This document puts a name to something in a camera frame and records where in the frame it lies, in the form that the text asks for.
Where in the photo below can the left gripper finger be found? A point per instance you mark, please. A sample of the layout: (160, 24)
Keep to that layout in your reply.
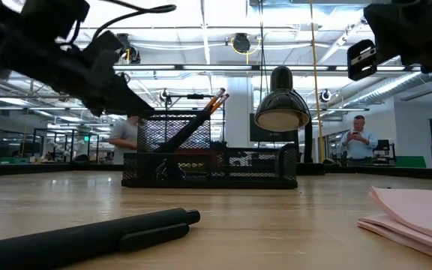
(126, 97)

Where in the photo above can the black pen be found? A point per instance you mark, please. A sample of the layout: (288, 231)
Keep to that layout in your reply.
(186, 131)
(69, 240)

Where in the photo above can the black mesh desk organizer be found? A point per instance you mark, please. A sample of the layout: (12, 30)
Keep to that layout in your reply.
(208, 168)

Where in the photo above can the pink sticky note pad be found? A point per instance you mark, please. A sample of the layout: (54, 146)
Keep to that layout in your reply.
(418, 210)

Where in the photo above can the person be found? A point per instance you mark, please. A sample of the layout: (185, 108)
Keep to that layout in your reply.
(360, 146)
(124, 135)

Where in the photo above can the black robot workstation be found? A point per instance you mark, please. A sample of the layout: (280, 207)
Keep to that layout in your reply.
(384, 150)

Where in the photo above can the green board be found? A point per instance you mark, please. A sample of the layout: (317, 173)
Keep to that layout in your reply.
(411, 162)

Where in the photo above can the black desk lamp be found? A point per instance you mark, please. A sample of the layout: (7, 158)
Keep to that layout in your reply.
(281, 101)

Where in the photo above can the black metal table frame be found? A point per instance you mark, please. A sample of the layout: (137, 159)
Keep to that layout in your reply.
(32, 169)

